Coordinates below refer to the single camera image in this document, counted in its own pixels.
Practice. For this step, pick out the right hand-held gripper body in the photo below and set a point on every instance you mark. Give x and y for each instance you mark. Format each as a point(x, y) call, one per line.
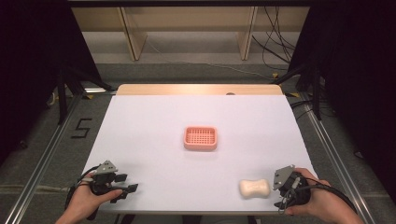
point(295, 191)

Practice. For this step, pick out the metal floor rail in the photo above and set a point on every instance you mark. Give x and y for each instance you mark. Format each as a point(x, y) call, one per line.
point(336, 161)
point(43, 168)

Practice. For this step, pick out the white table cover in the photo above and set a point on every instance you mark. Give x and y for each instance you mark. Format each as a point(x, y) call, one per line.
point(155, 155)

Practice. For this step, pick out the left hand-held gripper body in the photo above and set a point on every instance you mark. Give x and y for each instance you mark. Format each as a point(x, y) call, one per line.
point(104, 179)

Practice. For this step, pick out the black tripod stand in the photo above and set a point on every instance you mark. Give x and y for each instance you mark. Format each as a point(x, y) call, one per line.
point(316, 93)
point(63, 93)

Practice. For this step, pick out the yellow tape piece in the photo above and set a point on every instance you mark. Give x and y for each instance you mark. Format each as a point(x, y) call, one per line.
point(89, 96)
point(294, 94)
point(275, 75)

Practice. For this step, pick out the wooden table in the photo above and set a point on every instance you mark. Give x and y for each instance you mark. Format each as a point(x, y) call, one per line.
point(174, 89)

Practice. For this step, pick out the black curtain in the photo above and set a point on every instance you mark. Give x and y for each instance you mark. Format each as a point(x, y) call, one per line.
point(31, 62)
point(358, 77)

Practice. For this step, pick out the light wooden shelf unit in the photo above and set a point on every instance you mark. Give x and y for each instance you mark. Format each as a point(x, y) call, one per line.
point(190, 18)

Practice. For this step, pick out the person's left hand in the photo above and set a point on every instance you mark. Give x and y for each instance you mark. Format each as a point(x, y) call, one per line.
point(81, 202)

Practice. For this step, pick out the white soap bar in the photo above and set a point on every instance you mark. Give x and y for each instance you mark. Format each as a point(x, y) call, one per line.
point(254, 188)

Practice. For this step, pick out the person's right hand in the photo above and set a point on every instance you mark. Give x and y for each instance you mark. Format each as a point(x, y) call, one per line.
point(323, 202)

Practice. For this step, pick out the pink soap dish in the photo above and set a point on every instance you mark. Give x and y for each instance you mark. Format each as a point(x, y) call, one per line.
point(200, 137)

